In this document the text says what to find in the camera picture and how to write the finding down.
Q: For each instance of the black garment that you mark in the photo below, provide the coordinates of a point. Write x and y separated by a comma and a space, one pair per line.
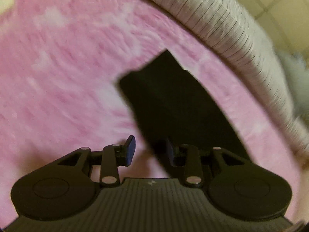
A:
173, 106

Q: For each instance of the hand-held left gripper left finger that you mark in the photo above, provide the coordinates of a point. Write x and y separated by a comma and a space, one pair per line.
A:
130, 150

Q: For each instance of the pink floral bedsheet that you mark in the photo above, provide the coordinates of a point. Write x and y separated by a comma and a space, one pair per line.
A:
60, 89

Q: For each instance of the white ribbed quilt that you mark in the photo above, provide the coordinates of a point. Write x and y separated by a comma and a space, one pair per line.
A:
229, 29

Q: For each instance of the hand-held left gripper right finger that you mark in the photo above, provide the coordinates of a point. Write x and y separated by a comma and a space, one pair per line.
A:
170, 152

